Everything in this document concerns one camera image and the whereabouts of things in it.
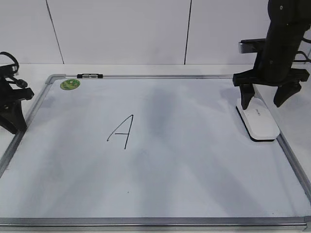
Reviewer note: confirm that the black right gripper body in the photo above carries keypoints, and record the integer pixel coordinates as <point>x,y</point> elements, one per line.
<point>269,74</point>

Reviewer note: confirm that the white board eraser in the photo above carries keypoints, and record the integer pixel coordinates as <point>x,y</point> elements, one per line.
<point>258,121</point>

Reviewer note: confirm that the white board with aluminium frame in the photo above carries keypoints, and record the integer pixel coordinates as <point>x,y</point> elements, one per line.
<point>147,152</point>

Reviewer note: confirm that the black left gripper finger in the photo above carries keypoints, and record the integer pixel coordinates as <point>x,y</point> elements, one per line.
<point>11,117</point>

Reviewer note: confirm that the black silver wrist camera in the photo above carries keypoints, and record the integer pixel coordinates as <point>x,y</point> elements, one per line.
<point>251,45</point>

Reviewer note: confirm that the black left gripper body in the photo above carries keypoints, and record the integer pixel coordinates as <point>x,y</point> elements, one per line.
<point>12,90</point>

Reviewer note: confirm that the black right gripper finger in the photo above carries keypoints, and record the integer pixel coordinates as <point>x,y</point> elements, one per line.
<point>247,93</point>
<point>286,91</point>

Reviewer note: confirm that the black and silver marker pen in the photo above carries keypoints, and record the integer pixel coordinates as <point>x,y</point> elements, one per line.
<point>90,76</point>

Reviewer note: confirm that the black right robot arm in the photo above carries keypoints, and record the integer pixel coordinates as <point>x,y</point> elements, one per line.
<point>275,54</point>

